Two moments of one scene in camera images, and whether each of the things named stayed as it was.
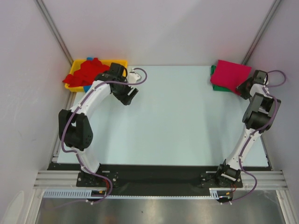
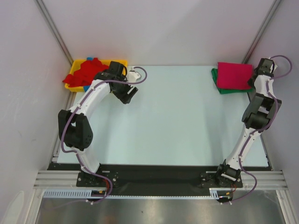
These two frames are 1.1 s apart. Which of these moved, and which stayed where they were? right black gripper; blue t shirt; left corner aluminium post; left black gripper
Moved: right black gripper
Stayed: left black gripper; left corner aluminium post; blue t shirt
